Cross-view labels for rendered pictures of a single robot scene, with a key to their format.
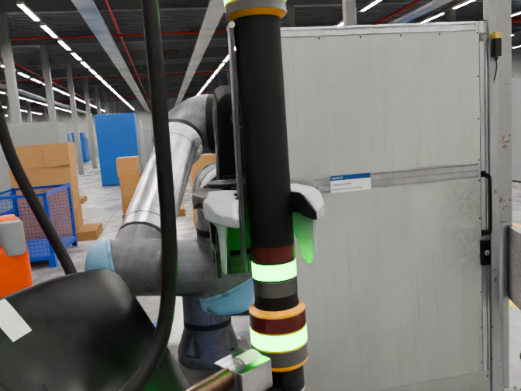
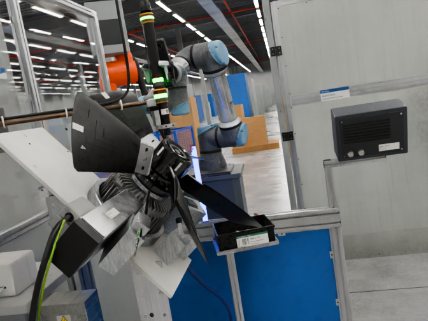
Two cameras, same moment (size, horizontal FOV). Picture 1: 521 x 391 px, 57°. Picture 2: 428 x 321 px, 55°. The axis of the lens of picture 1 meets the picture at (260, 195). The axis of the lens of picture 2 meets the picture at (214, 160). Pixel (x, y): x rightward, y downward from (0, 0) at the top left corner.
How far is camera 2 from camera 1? 1.09 m
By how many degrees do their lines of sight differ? 21
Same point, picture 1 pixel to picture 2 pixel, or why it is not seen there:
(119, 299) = (132, 96)
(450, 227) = (414, 120)
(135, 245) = (150, 95)
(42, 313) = (112, 95)
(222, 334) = (214, 155)
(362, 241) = not seen: hidden behind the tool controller
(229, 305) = (177, 111)
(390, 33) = not seen: outside the picture
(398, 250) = not seen: hidden behind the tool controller
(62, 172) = (187, 118)
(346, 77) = (327, 24)
